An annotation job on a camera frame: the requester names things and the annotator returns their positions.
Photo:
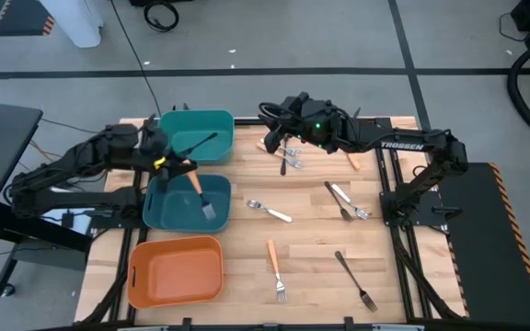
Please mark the green teal plastic bin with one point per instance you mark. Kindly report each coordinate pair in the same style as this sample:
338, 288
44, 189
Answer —
200, 126

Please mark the black table frame rail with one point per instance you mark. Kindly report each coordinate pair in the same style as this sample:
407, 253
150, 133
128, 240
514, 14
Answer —
141, 234
397, 174
129, 234
384, 174
246, 122

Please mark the orange plastic bin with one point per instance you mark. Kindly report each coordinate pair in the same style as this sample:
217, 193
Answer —
177, 276

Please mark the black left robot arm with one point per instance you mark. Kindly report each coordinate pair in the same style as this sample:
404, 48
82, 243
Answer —
85, 156

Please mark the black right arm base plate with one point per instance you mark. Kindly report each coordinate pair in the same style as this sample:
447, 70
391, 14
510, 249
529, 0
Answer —
430, 213

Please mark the dark teal plastic bin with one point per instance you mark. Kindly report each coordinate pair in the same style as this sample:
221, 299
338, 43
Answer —
177, 211

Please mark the black metal spoon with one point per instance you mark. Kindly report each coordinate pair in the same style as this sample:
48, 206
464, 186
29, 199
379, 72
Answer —
212, 135

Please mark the white floor-standing object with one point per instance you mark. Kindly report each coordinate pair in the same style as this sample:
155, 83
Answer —
76, 23

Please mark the black mat with hazard stripes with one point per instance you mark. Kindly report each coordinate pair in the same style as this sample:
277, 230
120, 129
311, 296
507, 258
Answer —
490, 257

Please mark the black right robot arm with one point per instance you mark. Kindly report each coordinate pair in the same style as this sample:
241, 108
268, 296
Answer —
403, 146

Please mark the black power adapter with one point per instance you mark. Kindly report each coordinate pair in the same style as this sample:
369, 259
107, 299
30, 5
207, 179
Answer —
67, 220

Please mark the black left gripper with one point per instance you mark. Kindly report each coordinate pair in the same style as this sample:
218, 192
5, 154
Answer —
159, 151

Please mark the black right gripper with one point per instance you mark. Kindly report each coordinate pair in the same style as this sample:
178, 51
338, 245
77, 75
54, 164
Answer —
313, 119

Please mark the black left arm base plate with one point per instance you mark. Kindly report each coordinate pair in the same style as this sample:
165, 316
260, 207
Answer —
108, 220

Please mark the small black hazard-striped mat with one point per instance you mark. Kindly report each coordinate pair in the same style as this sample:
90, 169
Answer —
21, 18

